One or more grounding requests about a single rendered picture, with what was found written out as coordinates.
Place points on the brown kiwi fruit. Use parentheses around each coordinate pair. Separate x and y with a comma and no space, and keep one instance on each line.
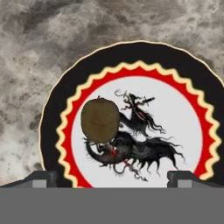
(100,120)

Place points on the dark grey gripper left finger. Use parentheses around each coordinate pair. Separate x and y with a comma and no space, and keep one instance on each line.
(40,178)

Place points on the black red patterned plate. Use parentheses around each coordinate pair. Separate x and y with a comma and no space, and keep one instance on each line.
(175,116)

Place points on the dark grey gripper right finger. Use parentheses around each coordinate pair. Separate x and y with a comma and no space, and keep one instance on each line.
(182,178)

